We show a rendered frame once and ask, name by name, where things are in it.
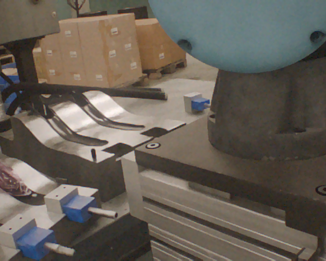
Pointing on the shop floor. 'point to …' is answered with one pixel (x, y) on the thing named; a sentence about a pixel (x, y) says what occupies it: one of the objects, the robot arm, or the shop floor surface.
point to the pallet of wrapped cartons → (94, 53)
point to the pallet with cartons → (157, 50)
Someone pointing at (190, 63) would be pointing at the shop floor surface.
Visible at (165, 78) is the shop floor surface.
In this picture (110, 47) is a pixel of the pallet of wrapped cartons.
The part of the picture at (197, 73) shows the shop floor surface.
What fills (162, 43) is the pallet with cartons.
